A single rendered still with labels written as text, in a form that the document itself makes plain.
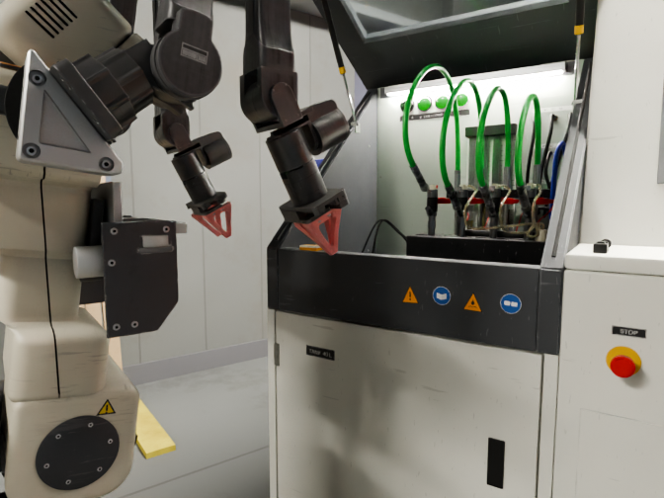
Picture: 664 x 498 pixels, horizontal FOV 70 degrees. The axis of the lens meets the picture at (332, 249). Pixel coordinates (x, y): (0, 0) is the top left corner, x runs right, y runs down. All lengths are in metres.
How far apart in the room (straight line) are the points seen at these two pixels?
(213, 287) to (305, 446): 1.91
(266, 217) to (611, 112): 2.38
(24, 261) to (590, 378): 0.92
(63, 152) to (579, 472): 0.97
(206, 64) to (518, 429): 0.84
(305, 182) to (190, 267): 2.35
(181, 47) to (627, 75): 0.96
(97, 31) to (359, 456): 1.00
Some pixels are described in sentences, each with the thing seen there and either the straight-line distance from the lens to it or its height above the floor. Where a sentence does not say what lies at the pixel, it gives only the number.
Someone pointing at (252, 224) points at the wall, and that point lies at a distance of 3.15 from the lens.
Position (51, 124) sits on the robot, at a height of 1.15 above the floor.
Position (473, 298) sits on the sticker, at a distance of 0.99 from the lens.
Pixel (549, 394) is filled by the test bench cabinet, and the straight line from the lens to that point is 1.01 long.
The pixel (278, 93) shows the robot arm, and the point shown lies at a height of 1.22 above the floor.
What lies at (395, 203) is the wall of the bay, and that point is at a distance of 1.63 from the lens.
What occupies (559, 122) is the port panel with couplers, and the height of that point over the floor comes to 1.29.
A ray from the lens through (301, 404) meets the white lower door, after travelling 1.27.
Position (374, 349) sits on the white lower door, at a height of 0.74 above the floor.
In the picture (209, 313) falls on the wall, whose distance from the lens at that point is 3.11.
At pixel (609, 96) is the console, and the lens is 1.25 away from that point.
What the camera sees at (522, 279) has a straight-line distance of 0.96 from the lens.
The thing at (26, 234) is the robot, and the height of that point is 1.03.
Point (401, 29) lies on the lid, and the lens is 1.55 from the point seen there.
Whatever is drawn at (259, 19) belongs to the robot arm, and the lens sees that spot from 0.70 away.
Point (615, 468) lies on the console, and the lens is 1.04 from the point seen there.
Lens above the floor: 1.08
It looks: 6 degrees down
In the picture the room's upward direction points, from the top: straight up
